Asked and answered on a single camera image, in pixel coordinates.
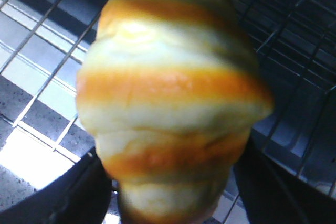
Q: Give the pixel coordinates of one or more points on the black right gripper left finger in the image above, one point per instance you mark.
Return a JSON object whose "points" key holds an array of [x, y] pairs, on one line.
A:
{"points": [[80, 195]]}

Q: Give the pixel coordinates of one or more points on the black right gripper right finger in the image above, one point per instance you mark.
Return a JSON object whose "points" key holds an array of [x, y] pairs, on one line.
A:
{"points": [[271, 194]]}

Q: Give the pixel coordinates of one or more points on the yellow orange croissant bread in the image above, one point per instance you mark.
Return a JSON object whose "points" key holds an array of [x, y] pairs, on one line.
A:
{"points": [[170, 90]]}

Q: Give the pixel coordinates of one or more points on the white toaster oven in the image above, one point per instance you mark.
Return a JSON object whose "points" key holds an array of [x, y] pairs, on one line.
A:
{"points": [[302, 134]]}

